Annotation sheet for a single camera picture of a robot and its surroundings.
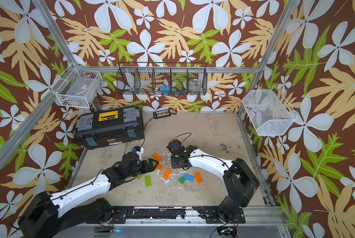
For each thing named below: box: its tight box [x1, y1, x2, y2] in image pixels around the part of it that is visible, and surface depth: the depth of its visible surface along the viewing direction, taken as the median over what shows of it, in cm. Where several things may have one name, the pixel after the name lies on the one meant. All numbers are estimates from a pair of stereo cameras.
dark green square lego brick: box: [178, 176, 186, 185], surface depth 86 cm
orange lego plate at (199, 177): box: [194, 172, 204, 184], surface depth 88 cm
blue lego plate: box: [183, 173, 195, 183], surface depth 88 cm
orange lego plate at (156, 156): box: [151, 152, 163, 162], surface depth 98 cm
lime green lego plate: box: [144, 175, 153, 188], surface depth 87 cm
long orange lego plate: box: [162, 167, 173, 180], surface depth 90 cm
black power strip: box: [152, 109, 172, 119], surface depth 121 cm
